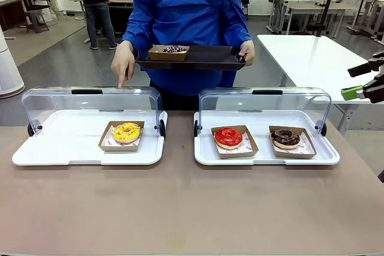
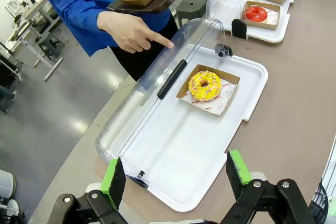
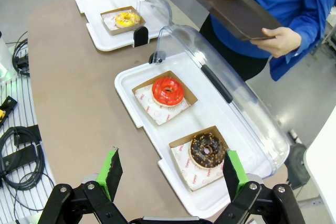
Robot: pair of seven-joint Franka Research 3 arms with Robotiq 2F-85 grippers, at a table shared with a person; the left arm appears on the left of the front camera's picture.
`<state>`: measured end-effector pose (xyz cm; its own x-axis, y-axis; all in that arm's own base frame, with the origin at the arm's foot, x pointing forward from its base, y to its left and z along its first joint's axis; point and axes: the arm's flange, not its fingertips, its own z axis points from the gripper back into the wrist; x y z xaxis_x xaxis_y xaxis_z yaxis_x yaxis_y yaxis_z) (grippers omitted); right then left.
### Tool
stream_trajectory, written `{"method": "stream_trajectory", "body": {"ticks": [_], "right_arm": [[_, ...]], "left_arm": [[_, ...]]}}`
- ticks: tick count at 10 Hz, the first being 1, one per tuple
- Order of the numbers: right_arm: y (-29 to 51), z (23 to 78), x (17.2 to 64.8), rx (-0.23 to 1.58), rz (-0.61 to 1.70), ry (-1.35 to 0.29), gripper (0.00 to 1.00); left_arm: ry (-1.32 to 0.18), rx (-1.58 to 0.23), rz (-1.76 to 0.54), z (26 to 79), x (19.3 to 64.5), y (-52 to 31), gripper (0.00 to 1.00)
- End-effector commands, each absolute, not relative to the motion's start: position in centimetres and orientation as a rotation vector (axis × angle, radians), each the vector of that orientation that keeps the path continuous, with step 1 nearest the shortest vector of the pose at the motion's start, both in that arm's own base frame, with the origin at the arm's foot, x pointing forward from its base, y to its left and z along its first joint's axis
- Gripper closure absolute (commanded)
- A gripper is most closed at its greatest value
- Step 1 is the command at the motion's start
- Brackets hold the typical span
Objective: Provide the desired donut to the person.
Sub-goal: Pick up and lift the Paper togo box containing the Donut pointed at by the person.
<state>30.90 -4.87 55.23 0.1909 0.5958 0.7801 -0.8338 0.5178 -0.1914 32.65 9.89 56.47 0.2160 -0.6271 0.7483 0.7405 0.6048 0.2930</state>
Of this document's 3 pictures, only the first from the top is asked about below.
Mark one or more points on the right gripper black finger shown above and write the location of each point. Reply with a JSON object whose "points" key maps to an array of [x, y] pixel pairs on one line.
{"points": [[372, 89], [364, 68]]}

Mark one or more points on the black serving tray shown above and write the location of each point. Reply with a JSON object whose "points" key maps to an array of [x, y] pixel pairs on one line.
{"points": [[210, 58]]}

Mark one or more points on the chocolate donut with coloured sprinkles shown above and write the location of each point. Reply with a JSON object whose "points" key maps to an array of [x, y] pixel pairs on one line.
{"points": [[174, 48]]}

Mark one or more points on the chocolate sprinkle donut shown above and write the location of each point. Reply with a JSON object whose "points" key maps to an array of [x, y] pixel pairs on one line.
{"points": [[168, 56]]}

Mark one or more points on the person right forearm blue sleeve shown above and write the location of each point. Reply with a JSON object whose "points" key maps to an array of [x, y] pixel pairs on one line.
{"points": [[133, 28]]}

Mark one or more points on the person left forearm blue sleeve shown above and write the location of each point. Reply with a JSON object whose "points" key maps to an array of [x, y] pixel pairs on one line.
{"points": [[238, 25]]}

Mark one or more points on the chocolate donut in cardboard tray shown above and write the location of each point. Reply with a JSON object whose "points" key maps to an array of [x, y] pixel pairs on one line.
{"points": [[295, 152]]}

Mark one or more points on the dark chocolate nut donut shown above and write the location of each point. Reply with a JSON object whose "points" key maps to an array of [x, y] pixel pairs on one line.
{"points": [[285, 139]]}

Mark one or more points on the red donut in cardboard tray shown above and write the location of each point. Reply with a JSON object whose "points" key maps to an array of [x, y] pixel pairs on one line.
{"points": [[237, 152]]}

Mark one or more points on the red glazed donut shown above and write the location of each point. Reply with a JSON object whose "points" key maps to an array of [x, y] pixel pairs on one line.
{"points": [[228, 137]]}

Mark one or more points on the person torso in blue shirt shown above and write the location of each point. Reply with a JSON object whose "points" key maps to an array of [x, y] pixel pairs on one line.
{"points": [[189, 13]]}

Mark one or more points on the yellow glazed sprinkle donut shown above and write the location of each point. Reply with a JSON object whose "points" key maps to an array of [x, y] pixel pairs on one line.
{"points": [[127, 132]]}

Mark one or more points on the yellow donut in cardboard tray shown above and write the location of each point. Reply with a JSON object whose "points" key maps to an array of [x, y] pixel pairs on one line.
{"points": [[120, 147]]}

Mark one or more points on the background person in black shirt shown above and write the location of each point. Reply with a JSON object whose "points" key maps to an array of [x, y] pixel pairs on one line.
{"points": [[93, 1]]}

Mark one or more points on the person left hand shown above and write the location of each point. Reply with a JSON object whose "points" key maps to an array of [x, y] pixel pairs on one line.
{"points": [[247, 52]]}

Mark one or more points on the person right hand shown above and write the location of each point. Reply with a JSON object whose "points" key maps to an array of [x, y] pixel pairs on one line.
{"points": [[123, 61]]}

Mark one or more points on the white side table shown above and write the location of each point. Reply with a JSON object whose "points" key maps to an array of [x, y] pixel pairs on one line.
{"points": [[306, 58]]}

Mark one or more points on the grey background work table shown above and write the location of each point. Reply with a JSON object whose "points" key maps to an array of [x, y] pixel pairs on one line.
{"points": [[312, 8]]}

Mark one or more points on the clear display case lid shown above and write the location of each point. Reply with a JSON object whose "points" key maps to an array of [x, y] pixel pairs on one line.
{"points": [[264, 100], [60, 100]]}

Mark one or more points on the white display tray base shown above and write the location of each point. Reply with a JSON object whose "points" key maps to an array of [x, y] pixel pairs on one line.
{"points": [[264, 118], [66, 136]]}

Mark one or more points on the black office chair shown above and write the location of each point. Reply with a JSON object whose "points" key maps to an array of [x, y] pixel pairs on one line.
{"points": [[37, 10]]}

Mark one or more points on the white cylindrical air purifier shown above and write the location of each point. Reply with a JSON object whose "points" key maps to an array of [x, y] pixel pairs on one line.
{"points": [[9, 67]]}

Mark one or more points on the wooden background desk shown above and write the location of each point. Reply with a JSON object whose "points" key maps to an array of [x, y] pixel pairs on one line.
{"points": [[12, 1]]}

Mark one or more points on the black camera stand pole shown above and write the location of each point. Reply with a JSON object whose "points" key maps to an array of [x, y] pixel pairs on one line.
{"points": [[328, 1]]}

